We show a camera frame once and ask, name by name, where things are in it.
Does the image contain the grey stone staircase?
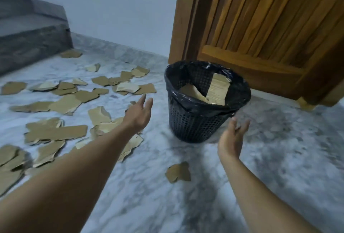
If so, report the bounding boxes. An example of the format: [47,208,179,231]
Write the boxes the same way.
[0,0,75,76]

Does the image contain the black plastic bin liner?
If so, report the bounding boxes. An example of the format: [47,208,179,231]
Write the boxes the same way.
[164,60,252,117]

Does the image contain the person's left hand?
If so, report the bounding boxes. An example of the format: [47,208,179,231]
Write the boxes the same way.
[123,94,154,134]

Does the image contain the small torn cardboard scrap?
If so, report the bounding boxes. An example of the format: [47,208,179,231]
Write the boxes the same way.
[165,161,191,184]

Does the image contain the wooden slatted door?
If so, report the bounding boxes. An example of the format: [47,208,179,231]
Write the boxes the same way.
[197,0,344,108]

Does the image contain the person's right hand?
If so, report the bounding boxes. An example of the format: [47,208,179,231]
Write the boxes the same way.
[218,116,251,161]

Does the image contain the scattered brown cardboard pieces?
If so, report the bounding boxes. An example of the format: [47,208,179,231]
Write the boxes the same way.
[0,49,157,197]

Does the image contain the wooden door frame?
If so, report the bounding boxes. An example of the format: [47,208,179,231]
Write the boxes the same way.
[168,0,206,65]

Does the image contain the person's right forearm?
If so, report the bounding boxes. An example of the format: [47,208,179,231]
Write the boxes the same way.
[222,156,321,233]

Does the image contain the person's left forearm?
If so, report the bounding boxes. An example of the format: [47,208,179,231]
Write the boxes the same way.
[0,123,141,233]

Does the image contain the cardboard wedge under door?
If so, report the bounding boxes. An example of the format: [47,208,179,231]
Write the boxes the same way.
[296,97,315,111]

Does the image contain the flat torn cardboard piece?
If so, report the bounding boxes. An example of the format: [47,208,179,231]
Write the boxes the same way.
[178,84,213,104]

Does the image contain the ribbed corrugated cardboard piece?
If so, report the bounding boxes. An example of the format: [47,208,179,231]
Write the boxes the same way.
[206,72,232,106]

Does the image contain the black mesh plastic waste basket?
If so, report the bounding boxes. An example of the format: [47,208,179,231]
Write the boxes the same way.
[164,60,252,144]

